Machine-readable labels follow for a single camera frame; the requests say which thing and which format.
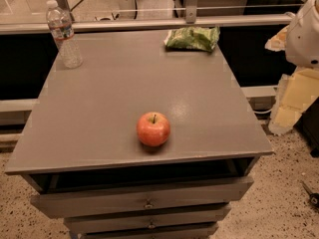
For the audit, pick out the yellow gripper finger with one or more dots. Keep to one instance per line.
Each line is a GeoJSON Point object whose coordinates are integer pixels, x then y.
{"type": "Point", "coordinates": [278, 42]}

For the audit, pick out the clear plastic water bottle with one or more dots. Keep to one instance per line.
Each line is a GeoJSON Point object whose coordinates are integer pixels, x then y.
{"type": "Point", "coordinates": [60, 25]}

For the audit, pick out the grey drawer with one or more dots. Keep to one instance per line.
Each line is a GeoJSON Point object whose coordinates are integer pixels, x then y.
{"type": "Point", "coordinates": [190, 231]}
{"type": "Point", "coordinates": [137, 198]}
{"type": "Point", "coordinates": [148, 219]}

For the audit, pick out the grey metal railing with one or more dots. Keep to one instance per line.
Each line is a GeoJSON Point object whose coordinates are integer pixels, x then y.
{"type": "Point", "coordinates": [102, 26]}

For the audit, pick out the grey drawer cabinet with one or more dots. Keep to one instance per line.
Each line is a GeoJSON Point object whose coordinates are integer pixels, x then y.
{"type": "Point", "coordinates": [82, 133]}

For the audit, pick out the red apple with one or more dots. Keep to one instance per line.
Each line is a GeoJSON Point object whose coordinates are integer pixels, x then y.
{"type": "Point", "coordinates": [153, 129]}

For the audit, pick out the bottom grey drawer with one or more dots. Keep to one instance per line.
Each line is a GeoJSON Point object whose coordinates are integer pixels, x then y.
{"type": "Point", "coordinates": [190, 231]}

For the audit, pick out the black object on floor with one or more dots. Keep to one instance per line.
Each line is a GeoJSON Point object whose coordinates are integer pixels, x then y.
{"type": "Point", "coordinates": [313, 197]}

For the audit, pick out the green jalapeno chip bag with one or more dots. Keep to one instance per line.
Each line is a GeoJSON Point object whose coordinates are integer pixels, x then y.
{"type": "Point", "coordinates": [193, 38]}

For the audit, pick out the top grey drawer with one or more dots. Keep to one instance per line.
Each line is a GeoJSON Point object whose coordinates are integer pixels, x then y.
{"type": "Point", "coordinates": [137, 198]}

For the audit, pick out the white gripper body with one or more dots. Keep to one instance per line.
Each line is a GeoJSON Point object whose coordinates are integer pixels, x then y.
{"type": "Point", "coordinates": [304, 40]}

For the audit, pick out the middle grey drawer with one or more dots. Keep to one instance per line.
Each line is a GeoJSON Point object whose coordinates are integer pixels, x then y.
{"type": "Point", "coordinates": [148, 219]}

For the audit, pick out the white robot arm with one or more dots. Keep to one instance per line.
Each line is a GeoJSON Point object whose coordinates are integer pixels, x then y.
{"type": "Point", "coordinates": [302, 38]}

